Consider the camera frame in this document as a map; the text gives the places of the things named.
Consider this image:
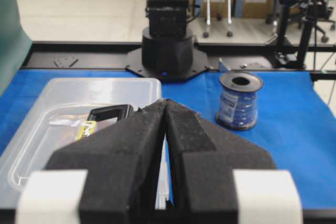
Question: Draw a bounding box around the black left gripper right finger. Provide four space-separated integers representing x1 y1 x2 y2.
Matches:
164 100 302 223

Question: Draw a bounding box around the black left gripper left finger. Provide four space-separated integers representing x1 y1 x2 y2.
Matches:
15 100 165 223

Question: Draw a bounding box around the clear plastic tool box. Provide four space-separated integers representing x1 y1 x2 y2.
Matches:
1 78 162 209

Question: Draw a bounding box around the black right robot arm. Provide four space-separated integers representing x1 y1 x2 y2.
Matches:
128 0 303 223

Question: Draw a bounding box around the yellow labelled packet inside box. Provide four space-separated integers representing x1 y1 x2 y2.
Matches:
76 121 97 141

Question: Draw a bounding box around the black clamp inside box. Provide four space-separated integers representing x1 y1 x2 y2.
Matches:
87 104 134 131

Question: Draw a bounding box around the blue table mat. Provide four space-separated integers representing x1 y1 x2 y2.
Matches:
1 70 335 209

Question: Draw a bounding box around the green curtain backdrop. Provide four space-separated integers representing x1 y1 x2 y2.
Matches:
1 0 32 93

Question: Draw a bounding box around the black tripod stand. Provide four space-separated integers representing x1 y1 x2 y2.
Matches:
296 0 317 69

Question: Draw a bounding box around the blue wire spool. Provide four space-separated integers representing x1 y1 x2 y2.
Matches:
215 71 264 131

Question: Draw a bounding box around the black table rail frame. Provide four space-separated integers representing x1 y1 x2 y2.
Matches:
19 40 336 81

